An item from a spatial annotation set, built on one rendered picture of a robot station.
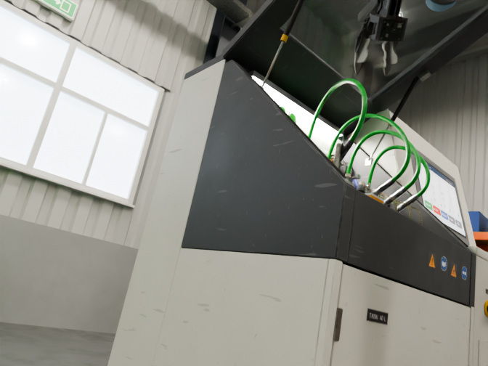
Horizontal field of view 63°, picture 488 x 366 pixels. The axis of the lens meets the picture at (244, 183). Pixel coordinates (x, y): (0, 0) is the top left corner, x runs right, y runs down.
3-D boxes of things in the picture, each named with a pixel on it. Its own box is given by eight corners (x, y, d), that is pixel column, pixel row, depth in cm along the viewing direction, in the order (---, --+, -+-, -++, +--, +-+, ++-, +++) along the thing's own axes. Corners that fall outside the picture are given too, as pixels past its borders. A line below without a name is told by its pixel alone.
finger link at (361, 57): (353, 75, 101) (370, 38, 97) (346, 69, 106) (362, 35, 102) (363, 79, 102) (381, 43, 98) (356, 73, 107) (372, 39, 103)
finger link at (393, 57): (391, 80, 103) (388, 43, 98) (383, 74, 108) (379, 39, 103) (404, 76, 102) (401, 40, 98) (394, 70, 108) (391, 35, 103)
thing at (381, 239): (347, 263, 81) (356, 188, 86) (330, 261, 85) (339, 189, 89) (469, 305, 118) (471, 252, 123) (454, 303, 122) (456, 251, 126)
